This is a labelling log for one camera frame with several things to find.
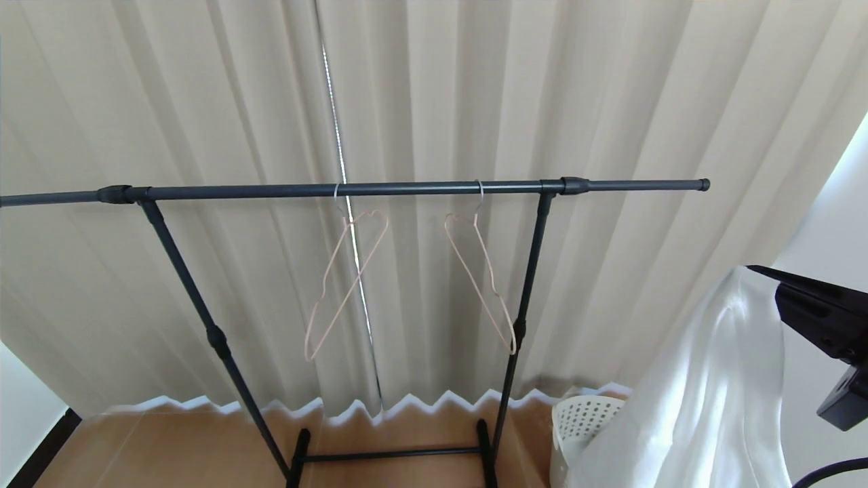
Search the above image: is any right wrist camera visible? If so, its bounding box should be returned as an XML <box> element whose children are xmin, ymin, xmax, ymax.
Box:
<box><xmin>816</xmin><ymin>365</ymin><xmax>868</xmax><ymax>432</ymax></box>

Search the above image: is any beige curtain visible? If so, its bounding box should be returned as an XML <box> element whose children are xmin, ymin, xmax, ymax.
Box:
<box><xmin>0</xmin><ymin>0</ymin><xmax>868</xmax><ymax>418</ymax></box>

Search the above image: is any white printed t-shirt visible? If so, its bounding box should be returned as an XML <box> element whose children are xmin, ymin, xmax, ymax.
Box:
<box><xmin>566</xmin><ymin>266</ymin><xmax>793</xmax><ymax>488</ymax></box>

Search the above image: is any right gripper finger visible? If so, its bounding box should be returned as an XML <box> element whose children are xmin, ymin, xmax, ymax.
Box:
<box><xmin>746</xmin><ymin>266</ymin><xmax>868</xmax><ymax>367</ymax></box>

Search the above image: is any pink clothes hanger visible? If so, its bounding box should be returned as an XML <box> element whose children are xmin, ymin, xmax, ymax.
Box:
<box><xmin>444</xmin><ymin>180</ymin><xmax>517</xmax><ymax>357</ymax></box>
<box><xmin>304</xmin><ymin>183</ymin><xmax>391</xmax><ymax>362</ymax></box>

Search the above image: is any white laundry basket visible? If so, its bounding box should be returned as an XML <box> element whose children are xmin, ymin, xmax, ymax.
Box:
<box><xmin>549</xmin><ymin>395</ymin><xmax>628</xmax><ymax>488</ymax></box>

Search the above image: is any black clothes rack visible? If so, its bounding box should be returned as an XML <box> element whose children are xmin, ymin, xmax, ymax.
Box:
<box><xmin>0</xmin><ymin>178</ymin><xmax>711</xmax><ymax>488</ymax></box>

